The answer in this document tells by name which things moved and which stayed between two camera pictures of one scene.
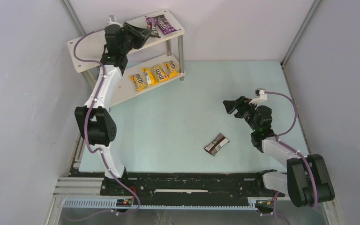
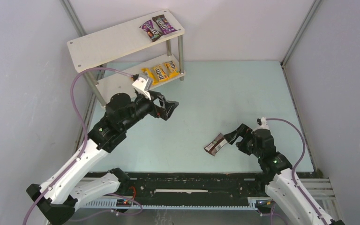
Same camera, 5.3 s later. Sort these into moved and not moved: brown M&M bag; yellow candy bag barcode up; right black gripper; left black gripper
Moved: right black gripper; left black gripper
Not moved: brown M&M bag; yellow candy bag barcode up
